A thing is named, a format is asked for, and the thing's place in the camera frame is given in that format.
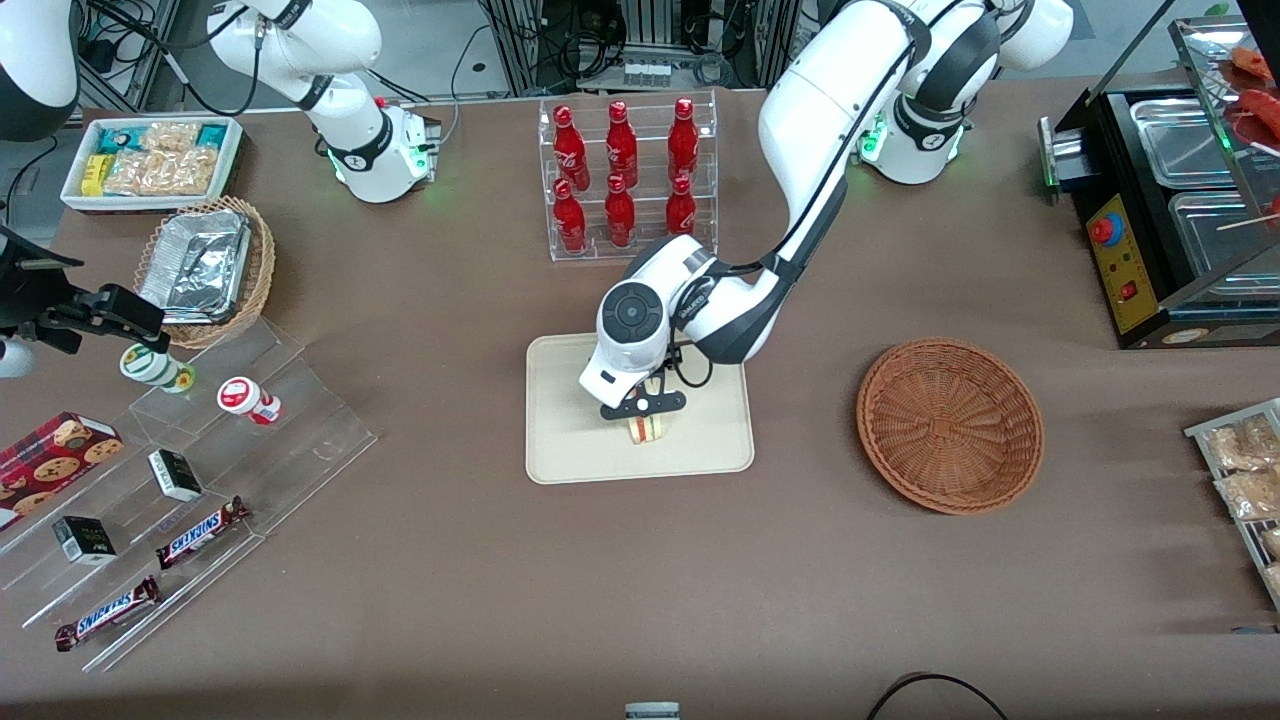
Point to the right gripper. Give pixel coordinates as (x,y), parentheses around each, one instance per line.
(22,300)

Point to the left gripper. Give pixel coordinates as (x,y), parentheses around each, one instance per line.
(669,363)

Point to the triangular sandwich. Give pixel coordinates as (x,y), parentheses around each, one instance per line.
(647,430)

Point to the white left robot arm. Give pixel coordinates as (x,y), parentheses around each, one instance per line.
(810,120)

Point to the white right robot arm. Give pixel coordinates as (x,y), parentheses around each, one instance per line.
(352,135)

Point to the beige plastic tray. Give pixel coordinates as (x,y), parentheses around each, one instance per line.
(575,450)

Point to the oval tan wicker basket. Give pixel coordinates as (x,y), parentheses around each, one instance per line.
(262,270)

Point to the round brown wicker basket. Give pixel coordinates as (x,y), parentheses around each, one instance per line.
(950,425)

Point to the tray of packaged pastries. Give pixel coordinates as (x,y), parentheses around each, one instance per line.
(1200,435)

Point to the green lid yogurt cup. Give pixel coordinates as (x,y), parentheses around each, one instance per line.
(150,365)

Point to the silver foil packet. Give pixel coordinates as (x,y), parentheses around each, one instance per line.
(195,265)

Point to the white plastic bin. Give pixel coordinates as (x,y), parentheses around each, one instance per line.
(150,203)

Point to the yellow snack packet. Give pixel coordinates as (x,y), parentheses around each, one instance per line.
(94,175)

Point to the red tartan cookie box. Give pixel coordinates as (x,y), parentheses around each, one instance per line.
(50,460)

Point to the clear acrylic bottle rack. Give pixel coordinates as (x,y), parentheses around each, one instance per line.
(600,255)

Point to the large clear cracker bag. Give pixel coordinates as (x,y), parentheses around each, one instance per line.
(165,172)

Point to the red lid yogurt cup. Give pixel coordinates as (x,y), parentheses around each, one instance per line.
(242,397)

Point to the small black carton box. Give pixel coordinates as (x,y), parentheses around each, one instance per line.
(175,475)
(83,540)

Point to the teal snack packet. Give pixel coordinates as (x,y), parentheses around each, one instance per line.
(116,139)
(210,135)

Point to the red cola bottle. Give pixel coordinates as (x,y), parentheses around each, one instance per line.
(680,212)
(622,145)
(683,140)
(570,222)
(620,218)
(571,150)

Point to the small clear cracker bag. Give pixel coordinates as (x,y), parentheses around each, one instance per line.
(170,136)

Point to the Snickers chocolate bar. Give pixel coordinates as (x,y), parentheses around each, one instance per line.
(108,613)
(200,533)

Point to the clear acrylic stepped display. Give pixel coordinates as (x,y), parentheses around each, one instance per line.
(310,440)

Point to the small grey device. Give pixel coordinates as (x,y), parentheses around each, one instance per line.
(652,712)

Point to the white power strip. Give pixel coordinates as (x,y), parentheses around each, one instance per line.
(647,75)

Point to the black food warmer machine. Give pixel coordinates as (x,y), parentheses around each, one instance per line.
(1125,270)

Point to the stainless steel pan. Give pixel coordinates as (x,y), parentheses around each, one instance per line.
(1180,140)
(1215,240)

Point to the clear fried snack bag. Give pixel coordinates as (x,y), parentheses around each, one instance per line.
(1272,542)
(1274,578)
(1245,445)
(1250,495)

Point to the metal shelf frame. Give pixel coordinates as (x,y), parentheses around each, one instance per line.
(130,50)

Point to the aluminium frame rack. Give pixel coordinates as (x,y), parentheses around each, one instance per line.
(650,25)

